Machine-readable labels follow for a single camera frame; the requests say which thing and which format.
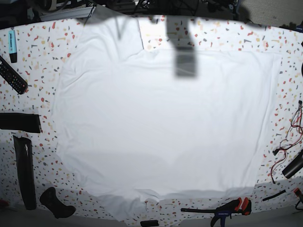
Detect white T-shirt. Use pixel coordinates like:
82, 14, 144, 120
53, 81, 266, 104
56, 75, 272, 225
52, 6, 282, 221

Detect small black rectangular device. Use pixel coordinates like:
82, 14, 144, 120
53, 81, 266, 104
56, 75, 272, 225
140, 220, 159, 227

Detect black tape strip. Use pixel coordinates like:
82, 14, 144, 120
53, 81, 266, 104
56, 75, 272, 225
0, 113, 42, 133

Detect black orange bar clamp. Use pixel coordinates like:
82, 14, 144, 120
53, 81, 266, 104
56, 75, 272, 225
180, 197, 252, 227

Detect black cylindrical tube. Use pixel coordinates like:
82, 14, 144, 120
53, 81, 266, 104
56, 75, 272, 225
13, 136, 36, 210

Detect terrazzo patterned table cloth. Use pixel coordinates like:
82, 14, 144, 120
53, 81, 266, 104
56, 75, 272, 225
0, 16, 303, 226

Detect black TV remote control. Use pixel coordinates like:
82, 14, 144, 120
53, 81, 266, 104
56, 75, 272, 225
0, 57, 28, 95

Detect light blue highlighter marker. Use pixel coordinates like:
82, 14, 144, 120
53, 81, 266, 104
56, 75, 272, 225
9, 30, 18, 63

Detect black cylinder right edge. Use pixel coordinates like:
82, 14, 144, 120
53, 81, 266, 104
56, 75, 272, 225
282, 150, 303, 179

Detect small orange clip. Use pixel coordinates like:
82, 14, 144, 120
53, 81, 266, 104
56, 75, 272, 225
294, 188, 300, 195

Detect aluminium rail at back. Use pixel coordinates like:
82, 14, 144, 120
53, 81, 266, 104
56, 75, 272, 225
40, 6, 95, 21

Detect red black wire bundle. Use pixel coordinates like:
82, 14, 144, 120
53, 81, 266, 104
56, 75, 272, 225
270, 100, 303, 184

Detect short black cable piece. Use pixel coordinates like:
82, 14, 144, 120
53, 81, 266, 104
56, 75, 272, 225
262, 190, 286, 202

